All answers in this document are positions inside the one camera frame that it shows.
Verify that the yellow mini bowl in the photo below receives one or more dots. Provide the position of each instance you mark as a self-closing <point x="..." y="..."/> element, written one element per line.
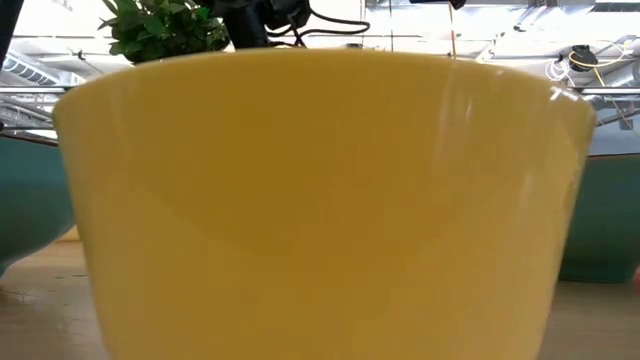
<point x="320" y="200"/>

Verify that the silver ventilation duct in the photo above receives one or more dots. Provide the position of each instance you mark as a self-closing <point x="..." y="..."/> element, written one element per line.
<point x="620" y="80"/>

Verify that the grey ribbed ceiling duct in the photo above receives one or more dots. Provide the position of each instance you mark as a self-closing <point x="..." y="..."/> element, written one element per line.
<point x="25" y="70"/>

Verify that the green potted plant black pot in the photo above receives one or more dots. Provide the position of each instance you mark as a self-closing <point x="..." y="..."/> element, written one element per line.
<point x="160" y="30"/>

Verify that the patterned teal ceramic bowl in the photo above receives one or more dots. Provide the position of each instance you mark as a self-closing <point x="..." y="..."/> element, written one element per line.
<point x="610" y="220"/>
<point x="30" y="200"/>

